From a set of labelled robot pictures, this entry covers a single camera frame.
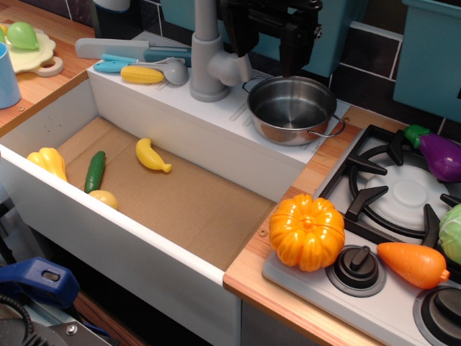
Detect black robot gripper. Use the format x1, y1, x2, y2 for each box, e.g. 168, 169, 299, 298
220, 1, 323, 77

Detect small stainless steel pot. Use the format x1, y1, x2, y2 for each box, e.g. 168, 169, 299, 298
242, 76, 346, 146

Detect white toy sink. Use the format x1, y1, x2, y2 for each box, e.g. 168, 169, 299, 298
0, 30, 352, 346

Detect grey toy faucet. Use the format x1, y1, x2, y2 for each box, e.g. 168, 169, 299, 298
190, 0, 253, 102

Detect grey toy spoon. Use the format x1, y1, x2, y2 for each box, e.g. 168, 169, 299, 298
138, 58, 189, 86

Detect yellow toy corn cob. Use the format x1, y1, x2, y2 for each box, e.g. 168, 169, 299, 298
120, 66, 164, 84

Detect teal cabinet box right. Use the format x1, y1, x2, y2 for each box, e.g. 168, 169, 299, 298
393, 1, 460, 123

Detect dark container with white lid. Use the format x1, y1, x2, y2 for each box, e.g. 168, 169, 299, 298
89, 1, 143, 40

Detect blue toy knife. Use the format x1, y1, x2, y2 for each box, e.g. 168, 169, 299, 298
93, 54, 139, 73

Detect yellow toy banana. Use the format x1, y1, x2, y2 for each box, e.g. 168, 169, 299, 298
135, 138, 172, 173

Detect grey and teal toy cleaver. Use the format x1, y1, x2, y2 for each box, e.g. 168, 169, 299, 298
75, 38, 192, 67

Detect grey toy stove top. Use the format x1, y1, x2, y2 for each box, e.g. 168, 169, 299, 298
263, 125, 460, 345

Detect orange toy pumpkin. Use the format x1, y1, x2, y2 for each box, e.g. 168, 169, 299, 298
269, 194, 346, 272

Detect purple toy eggplant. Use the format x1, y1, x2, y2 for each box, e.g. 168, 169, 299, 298
403, 124, 460, 183

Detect green toy cucumber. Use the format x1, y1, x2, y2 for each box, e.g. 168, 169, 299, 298
84, 151, 106, 193

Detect yellow toy lemon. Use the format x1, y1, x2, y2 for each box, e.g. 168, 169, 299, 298
89, 190, 119, 210

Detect black stove knob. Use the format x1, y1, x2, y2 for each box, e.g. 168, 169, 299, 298
326, 245, 387, 298
413, 286, 460, 345

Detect yellow toy squash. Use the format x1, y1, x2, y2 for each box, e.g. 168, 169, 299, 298
27, 147, 68, 182

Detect green toy pear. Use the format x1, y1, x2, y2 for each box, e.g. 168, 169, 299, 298
6, 22, 40, 50

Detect green toy cabbage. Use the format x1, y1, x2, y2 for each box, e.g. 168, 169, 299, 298
439, 204, 460, 263

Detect light blue plastic cup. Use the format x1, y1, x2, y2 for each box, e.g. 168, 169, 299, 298
0, 43, 22, 109

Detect orange toy carrot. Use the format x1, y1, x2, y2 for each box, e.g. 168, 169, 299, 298
377, 242, 450, 289

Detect blue clamp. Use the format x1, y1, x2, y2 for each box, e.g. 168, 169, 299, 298
1, 257, 80, 309

